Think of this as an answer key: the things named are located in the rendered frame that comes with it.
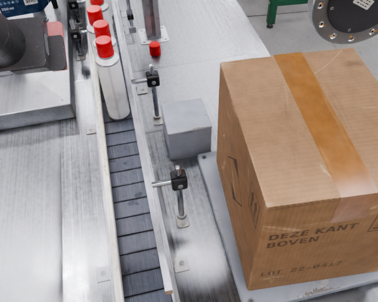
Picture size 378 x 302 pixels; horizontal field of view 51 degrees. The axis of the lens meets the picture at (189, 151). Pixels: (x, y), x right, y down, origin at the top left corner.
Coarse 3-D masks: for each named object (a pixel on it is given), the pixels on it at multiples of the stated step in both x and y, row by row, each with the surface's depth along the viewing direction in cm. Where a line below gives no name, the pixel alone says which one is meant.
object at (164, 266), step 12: (120, 36) 102; (120, 48) 98; (132, 96) 86; (132, 108) 84; (144, 156) 75; (144, 168) 73; (144, 180) 71; (156, 216) 66; (156, 228) 65; (156, 240) 63; (168, 276) 59; (168, 288) 58
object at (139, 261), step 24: (120, 120) 93; (120, 144) 88; (120, 168) 83; (120, 192) 79; (144, 192) 79; (120, 216) 76; (144, 216) 76; (120, 240) 72; (144, 240) 72; (120, 264) 69; (144, 264) 69; (144, 288) 66
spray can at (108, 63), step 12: (108, 36) 80; (108, 48) 79; (96, 60) 82; (108, 60) 81; (108, 72) 82; (120, 72) 84; (108, 84) 85; (120, 84) 86; (108, 96) 88; (120, 96) 88; (108, 108) 91; (120, 108) 90
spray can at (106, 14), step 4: (92, 0) 94; (96, 0) 94; (100, 0) 94; (92, 4) 95; (96, 4) 94; (100, 4) 95; (104, 4) 96; (108, 4) 97; (104, 8) 95; (108, 8) 96; (104, 12) 96; (108, 12) 97; (104, 16) 96; (108, 16) 97; (108, 20) 98; (112, 28) 101; (112, 32) 101; (112, 36) 102
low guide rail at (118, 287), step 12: (96, 72) 100; (96, 84) 96; (96, 96) 94; (96, 108) 91; (108, 168) 79; (108, 180) 77; (108, 192) 75; (108, 204) 73; (108, 216) 72; (108, 228) 70; (120, 276) 64; (120, 288) 63; (120, 300) 62
